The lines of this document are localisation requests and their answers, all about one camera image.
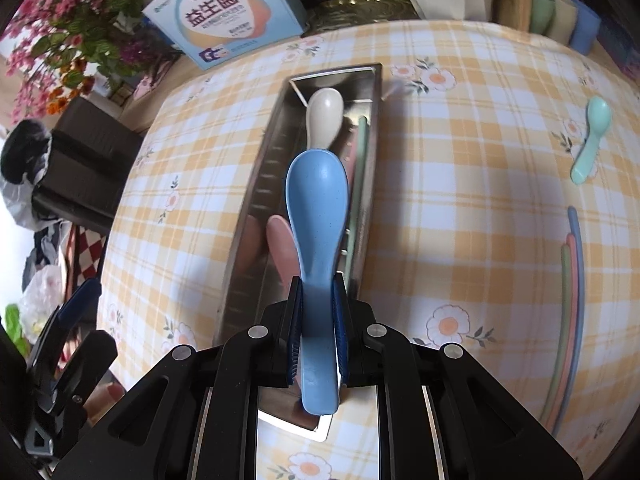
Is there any black bag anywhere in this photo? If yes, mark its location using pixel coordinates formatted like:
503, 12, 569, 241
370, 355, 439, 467
0, 119, 54, 231

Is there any blue chopstick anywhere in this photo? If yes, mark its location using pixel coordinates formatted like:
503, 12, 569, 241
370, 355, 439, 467
549, 206, 586, 436

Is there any pink blossom plant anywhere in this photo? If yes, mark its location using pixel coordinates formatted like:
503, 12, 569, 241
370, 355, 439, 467
2, 0, 168, 124

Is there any green cup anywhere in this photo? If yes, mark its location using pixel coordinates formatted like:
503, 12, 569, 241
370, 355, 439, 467
529, 0, 555, 35

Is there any mint green spoon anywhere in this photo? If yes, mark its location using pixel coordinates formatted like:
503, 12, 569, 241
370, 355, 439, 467
570, 96, 613, 185

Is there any beige cup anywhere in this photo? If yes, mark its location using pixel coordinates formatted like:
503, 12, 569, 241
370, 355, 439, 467
546, 0, 578, 46

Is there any yellow plaid tablecloth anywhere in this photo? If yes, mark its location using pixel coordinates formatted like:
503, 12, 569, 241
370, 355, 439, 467
98, 21, 639, 474

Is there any blue cup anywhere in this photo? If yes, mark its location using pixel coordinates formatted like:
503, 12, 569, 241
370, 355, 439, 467
570, 0, 601, 55

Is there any blue probiotic box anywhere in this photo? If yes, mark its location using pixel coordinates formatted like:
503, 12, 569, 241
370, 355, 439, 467
143, 0, 307, 70

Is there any blue spoon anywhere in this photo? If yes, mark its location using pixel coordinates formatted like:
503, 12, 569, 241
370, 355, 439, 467
285, 148, 348, 416

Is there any gold metal tray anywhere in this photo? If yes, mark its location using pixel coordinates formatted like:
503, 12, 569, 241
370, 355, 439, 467
305, 0, 420, 36

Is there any left hand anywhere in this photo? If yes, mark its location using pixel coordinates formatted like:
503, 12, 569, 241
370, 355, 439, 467
84, 382, 125, 426

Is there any white spoon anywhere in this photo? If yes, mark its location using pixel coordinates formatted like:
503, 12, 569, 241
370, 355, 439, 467
306, 88, 344, 150

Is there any pink spoon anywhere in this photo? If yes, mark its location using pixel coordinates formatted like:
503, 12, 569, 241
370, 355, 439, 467
266, 214, 299, 295

